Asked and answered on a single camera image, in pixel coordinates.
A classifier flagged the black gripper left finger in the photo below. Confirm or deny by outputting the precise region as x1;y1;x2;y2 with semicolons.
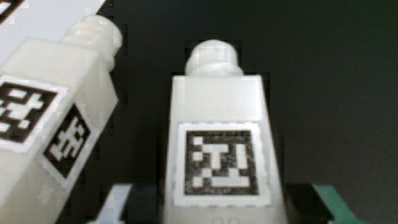
87;183;158;224

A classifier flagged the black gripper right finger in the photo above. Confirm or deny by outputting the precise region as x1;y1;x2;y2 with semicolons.
286;183;369;224

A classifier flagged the white leg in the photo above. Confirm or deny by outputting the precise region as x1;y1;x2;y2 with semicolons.
0;15;122;224
163;40;287;224

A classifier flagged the white marker sheet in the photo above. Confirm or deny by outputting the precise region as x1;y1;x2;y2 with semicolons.
0;0;104;58

